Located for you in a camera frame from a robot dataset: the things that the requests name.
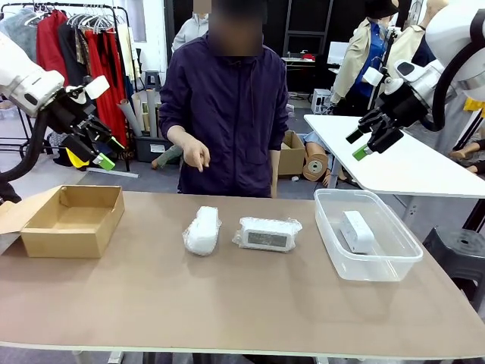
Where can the black plastic stool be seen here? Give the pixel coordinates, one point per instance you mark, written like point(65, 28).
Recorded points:
point(454, 250)

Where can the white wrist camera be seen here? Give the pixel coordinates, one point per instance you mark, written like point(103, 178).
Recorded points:
point(373, 76)
point(97, 86)

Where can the grey fuzzy garment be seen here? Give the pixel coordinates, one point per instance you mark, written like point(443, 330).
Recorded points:
point(19, 34)

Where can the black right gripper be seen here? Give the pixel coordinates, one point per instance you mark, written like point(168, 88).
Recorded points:
point(401, 108)

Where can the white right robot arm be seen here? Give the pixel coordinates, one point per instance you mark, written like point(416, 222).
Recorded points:
point(454, 30)

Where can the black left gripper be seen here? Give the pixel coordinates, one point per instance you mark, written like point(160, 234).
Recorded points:
point(76, 117)

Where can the black hat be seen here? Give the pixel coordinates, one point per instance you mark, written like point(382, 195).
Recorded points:
point(380, 8)

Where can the black clothes rack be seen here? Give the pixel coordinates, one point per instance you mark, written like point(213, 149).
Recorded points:
point(49, 5)

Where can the clear plastic container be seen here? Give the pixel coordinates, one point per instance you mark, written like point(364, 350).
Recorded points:
point(373, 270)

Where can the person's left forearm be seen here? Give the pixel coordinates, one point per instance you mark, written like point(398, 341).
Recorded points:
point(275, 163)

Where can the person in purple jacket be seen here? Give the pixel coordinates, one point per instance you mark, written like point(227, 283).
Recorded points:
point(227, 113)

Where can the small dark stool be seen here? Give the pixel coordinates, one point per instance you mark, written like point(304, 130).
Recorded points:
point(152, 79)

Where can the brown cardboard floor box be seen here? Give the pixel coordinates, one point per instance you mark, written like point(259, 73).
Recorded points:
point(291, 155)

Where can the person's left hand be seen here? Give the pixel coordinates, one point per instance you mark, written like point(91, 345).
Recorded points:
point(274, 189)

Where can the black desk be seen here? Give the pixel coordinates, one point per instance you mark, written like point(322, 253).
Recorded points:
point(303, 76)

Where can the cream hanging garment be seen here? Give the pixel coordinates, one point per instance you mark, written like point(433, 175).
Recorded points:
point(127, 49)

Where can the black white patterned fabric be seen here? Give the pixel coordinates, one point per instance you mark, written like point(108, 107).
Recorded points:
point(57, 139)

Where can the white monitor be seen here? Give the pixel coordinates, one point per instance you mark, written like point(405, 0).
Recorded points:
point(337, 53)

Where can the black tripod stand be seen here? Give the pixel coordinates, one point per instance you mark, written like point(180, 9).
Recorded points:
point(390, 49)

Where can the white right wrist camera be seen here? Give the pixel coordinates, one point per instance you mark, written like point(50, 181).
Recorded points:
point(373, 76)

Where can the loose mannequin limbs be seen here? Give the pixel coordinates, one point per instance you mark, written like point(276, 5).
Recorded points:
point(462, 153)

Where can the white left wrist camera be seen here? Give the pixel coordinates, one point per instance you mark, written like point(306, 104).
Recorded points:
point(97, 86)

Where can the bubble white clock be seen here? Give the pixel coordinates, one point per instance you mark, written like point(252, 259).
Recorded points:
point(265, 227)
point(202, 231)

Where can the grey paper roll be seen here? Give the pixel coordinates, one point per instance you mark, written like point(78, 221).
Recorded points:
point(130, 119)

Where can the bystander in grey hoodie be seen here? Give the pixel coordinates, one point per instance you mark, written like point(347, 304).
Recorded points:
point(189, 34)

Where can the mannequin in beige trench coat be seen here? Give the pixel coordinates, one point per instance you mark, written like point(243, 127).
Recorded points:
point(352, 57)

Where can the yellow fabric piece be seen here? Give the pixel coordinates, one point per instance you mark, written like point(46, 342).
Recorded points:
point(473, 103)

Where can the white side table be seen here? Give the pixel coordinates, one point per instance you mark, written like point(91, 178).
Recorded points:
point(417, 170)

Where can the white computer case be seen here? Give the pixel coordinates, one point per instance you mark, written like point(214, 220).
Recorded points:
point(322, 100)

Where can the dark grey storage bin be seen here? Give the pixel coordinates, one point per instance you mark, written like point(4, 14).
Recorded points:
point(148, 149)

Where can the open brown cardboard box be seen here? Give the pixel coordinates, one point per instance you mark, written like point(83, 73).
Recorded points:
point(64, 242)

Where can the person's right hand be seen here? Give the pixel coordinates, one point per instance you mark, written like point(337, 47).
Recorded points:
point(195, 151)

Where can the short red dress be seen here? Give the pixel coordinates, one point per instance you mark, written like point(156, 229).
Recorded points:
point(51, 41)

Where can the brown paper spool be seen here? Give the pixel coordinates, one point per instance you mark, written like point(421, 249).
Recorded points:
point(314, 167)

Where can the black hanging garment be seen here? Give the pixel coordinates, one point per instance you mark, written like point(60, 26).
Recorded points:
point(70, 49)

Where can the grey cardboard tube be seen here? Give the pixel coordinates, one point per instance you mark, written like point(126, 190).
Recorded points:
point(151, 110)

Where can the long red dress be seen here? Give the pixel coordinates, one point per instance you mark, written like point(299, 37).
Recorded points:
point(108, 106)

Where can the white unwrapped digital clock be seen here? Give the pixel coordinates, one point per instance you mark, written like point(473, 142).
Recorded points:
point(358, 231)

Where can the person's right forearm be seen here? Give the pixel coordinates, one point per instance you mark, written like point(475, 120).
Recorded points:
point(172, 131)

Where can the small red item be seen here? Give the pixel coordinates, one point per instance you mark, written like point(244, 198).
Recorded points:
point(308, 57)

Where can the yellow cloth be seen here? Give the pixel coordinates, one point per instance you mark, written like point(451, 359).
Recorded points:
point(77, 159)

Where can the cream cardboard tube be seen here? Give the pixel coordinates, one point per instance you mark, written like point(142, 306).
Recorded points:
point(138, 110)

